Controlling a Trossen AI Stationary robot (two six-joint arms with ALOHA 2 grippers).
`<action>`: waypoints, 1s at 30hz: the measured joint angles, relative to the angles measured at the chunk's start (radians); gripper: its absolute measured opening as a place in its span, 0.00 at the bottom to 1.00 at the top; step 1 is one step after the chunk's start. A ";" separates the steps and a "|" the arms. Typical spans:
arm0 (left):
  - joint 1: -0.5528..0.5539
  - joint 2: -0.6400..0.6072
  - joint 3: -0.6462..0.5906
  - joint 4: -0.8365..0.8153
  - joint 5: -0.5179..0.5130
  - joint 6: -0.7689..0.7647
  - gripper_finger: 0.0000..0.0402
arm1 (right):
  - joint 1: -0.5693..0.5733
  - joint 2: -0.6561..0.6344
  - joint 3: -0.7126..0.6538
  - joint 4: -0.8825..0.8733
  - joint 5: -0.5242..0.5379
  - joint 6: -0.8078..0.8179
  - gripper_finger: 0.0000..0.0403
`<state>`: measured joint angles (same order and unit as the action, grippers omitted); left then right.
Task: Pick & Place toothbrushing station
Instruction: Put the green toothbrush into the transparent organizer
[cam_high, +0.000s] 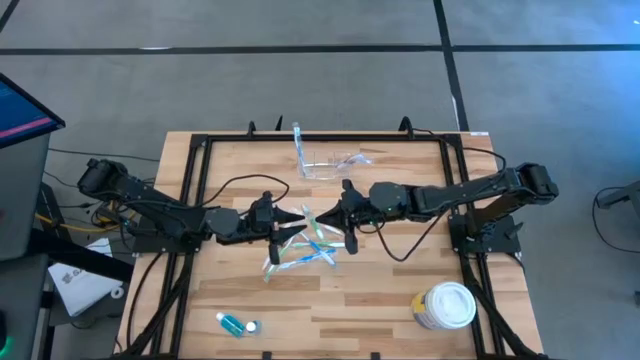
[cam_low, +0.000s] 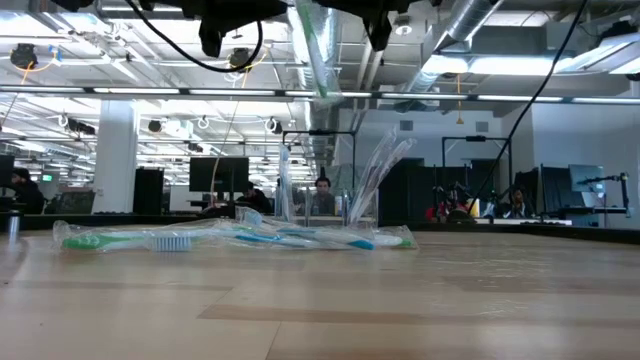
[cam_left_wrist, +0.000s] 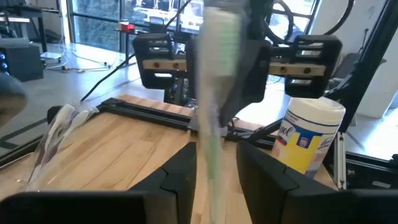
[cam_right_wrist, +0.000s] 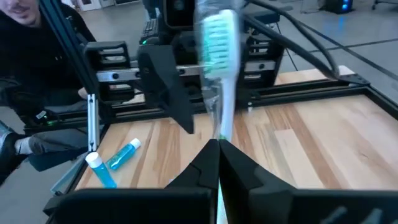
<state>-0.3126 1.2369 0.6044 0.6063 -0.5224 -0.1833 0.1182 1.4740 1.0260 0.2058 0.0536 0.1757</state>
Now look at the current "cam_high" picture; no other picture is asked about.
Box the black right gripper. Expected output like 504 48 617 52
315 178 374 255

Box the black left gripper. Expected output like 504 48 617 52
238 191 308 265

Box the white toothbrush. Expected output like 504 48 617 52
335 152 374 170

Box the clear acrylic organizer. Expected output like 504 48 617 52
298 149 352 181

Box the wipes canister white lid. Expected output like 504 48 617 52
410 281 477 331

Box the black beam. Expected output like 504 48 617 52
27 227 134 284

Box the white paper sheet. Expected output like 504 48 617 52
48 238 125 318

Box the grey cabinet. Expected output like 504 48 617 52
0 132 51 261

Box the black computer tower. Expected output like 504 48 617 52
0 254 49 360

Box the grey table foot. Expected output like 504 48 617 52
597 179 640 209

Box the monitor with blue screen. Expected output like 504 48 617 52
0 73 66 150

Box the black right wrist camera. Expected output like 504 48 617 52
352 193 374 225

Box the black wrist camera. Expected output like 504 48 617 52
249 192 275 235
352 193 374 225

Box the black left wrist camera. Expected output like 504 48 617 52
249 192 275 235

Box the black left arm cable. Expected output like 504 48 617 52
199 173 291 211

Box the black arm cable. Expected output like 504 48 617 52
199 173 291 211
372 207 451 264

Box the black aluminium table frame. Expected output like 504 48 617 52
119 117 546 360

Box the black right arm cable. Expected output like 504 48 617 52
372 207 451 264

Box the black frame cable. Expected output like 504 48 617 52
412 128 507 176

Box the black floor cable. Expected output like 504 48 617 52
47 147 161 164
593 187 640 255

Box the yellow cable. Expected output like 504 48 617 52
34 212 136 235

